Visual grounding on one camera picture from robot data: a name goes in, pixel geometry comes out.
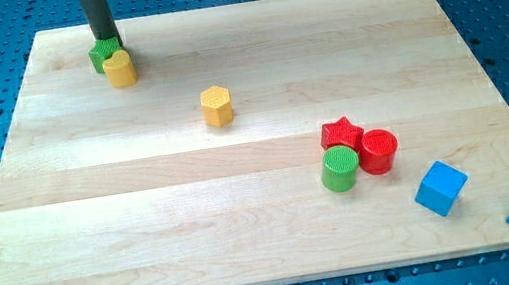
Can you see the red star block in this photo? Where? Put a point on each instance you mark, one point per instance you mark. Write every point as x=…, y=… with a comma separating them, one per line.
x=341, y=133

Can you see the green star block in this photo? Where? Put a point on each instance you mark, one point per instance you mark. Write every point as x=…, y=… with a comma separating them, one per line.
x=103, y=50

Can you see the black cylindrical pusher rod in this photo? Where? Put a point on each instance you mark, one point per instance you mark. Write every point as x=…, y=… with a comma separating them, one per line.
x=100, y=19

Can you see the blue cube block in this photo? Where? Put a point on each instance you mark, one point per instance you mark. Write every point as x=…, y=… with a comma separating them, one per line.
x=440, y=187

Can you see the yellow hexagon block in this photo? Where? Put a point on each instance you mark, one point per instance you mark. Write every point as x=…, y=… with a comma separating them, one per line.
x=216, y=106

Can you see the yellow heart block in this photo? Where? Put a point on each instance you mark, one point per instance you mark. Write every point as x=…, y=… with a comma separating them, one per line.
x=119, y=69

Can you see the light wooden board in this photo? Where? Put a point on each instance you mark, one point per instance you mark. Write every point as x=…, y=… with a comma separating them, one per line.
x=104, y=186

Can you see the green cylinder block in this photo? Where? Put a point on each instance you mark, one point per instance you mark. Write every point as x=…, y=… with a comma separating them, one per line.
x=340, y=164

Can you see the red cylinder block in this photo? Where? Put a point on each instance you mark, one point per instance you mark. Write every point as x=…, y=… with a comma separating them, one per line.
x=377, y=151

